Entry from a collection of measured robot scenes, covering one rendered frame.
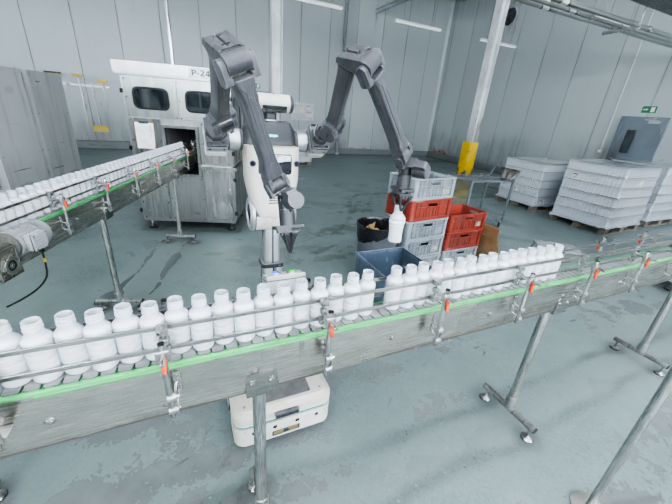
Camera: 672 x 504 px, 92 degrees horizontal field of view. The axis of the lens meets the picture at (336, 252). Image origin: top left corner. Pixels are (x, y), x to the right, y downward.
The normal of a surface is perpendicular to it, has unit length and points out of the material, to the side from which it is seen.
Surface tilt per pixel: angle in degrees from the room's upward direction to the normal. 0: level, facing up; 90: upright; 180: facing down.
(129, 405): 90
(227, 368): 90
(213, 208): 90
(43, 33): 90
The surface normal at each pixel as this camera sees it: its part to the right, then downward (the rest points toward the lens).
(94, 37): 0.40, 0.40
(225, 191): 0.11, 0.40
